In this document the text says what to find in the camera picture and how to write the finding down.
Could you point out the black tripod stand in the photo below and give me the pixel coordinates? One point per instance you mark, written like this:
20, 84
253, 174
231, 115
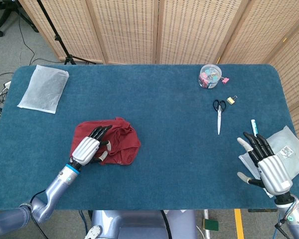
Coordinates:
57, 37

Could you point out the wicker folding screen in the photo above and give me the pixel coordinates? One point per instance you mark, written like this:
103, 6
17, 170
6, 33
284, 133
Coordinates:
129, 30

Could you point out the silver-blue robot torso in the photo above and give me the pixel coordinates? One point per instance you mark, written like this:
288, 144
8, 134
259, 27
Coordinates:
139, 224

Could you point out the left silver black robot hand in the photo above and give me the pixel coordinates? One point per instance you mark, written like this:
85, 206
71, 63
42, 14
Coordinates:
86, 150

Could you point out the black office chair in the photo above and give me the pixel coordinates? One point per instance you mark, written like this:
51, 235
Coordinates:
5, 22

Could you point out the white power strip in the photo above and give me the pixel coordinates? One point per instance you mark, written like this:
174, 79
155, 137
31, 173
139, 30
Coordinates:
7, 84

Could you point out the frosted bag with QR label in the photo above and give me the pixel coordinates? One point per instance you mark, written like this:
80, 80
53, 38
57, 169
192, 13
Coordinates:
289, 142

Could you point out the blue carpet table cover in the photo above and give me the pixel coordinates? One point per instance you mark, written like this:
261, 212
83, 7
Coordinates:
164, 161

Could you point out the clear jar of binder clips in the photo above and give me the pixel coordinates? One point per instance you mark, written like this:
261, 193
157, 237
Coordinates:
209, 76

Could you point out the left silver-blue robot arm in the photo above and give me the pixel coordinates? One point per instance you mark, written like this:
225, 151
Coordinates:
62, 179

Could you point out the green block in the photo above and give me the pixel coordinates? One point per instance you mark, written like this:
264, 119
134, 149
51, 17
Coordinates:
210, 225

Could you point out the pink binder clip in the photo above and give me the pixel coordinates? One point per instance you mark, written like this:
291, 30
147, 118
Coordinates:
225, 80

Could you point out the plain white frosted bag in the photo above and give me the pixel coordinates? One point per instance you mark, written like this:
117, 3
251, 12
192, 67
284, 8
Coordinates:
43, 89

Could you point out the red t-shirt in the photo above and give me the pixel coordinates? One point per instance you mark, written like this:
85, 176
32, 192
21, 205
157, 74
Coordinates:
124, 144

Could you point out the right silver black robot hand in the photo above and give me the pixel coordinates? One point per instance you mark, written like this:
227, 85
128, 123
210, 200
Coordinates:
274, 174

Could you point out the white table leg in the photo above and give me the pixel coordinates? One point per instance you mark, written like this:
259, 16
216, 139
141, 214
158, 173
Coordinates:
206, 214

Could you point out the white teal marker pen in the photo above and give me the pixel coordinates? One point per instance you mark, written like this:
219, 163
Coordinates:
253, 125

